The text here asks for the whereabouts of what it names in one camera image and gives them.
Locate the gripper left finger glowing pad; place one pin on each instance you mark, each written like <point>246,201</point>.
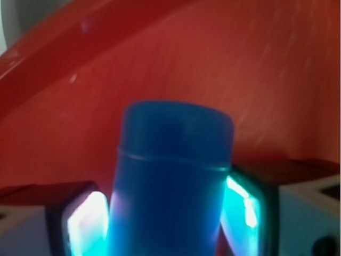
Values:
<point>55,219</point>

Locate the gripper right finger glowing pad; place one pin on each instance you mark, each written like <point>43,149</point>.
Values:
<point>290,207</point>

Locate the blue plastic bottle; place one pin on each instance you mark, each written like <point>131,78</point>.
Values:
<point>173,161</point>

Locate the red plastic tray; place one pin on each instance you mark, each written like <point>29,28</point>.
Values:
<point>273,66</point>

